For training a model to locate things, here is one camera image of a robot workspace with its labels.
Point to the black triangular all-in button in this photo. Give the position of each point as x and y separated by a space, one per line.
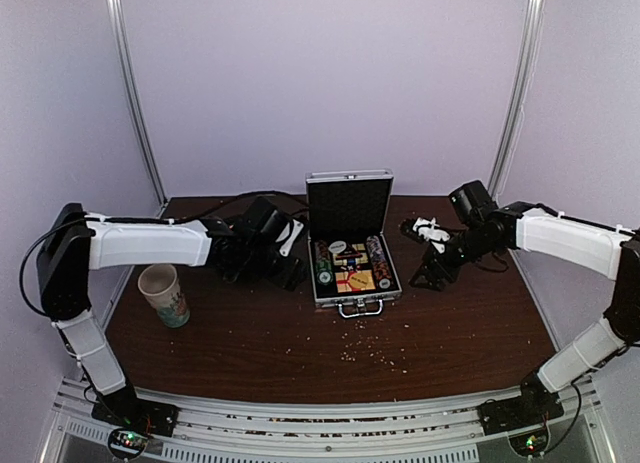
350 258

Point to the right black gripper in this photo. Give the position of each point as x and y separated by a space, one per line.
429 268

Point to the orange black chip stack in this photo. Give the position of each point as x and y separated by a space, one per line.
382 270

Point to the aluminium front rail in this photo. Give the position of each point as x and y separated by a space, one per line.
438 430

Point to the white dealer button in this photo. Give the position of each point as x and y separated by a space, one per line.
337 247

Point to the right aluminium frame post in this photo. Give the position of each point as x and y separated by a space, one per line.
526 61

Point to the green poker chip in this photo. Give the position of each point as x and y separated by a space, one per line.
325 278

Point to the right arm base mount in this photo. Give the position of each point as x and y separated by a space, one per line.
525 424

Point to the aluminium frame post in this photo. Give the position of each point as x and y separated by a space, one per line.
526 61
117 19

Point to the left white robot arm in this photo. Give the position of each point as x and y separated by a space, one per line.
80 242

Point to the yellow round button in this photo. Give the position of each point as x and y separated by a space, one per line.
358 281

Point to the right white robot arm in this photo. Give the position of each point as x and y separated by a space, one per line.
584 276

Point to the brown chip stack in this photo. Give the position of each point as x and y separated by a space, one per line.
321 251

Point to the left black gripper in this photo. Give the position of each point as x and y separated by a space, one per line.
289 277

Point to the aluminium poker case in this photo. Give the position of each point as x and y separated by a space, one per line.
350 206

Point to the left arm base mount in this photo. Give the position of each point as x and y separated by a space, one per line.
131 437

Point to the left aluminium frame post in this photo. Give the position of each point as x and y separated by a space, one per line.
117 19

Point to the red Texas Hold'em card box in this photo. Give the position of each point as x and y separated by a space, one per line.
342 281

